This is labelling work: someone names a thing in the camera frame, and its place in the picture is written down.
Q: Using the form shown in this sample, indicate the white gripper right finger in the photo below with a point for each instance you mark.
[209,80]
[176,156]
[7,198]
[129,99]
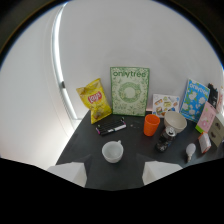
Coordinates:
[156,170]

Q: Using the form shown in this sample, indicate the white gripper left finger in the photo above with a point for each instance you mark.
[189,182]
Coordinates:
[74,172]

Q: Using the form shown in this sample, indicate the black soda can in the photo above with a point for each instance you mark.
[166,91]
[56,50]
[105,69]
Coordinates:
[165,139]

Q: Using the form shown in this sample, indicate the white light bulb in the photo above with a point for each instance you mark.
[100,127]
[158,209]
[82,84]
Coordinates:
[190,151]

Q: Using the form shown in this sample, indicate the white mug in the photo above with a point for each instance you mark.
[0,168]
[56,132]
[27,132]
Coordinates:
[112,151]

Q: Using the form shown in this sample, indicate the orange plastic cup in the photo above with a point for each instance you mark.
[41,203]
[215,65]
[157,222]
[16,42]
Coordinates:
[151,125]

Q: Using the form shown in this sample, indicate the beige bowl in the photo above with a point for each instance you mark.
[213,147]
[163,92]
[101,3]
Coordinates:
[175,122]

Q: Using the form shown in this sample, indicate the small orange white packet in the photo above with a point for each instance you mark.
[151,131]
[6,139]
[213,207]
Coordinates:
[204,142]

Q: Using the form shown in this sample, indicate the white food picture card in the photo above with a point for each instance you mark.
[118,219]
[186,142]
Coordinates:
[165,105]

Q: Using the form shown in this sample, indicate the beige cardboard box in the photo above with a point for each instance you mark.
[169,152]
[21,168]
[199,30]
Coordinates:
[216,129]

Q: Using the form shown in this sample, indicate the yellow chips bag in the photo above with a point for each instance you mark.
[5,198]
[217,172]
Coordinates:
[95,101]

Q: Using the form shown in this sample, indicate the blue onlytree packet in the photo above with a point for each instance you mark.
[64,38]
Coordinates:
[194,100]

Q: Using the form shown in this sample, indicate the green onlytree box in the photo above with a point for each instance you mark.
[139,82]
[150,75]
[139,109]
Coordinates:
[129,91]

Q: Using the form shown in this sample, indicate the black packet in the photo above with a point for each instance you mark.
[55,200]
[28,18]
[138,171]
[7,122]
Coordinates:
[213,95]

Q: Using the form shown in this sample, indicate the pink white packet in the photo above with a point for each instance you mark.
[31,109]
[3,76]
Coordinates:
[220,100]

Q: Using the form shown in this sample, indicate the white window frame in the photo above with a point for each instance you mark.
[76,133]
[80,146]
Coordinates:
[59,70]

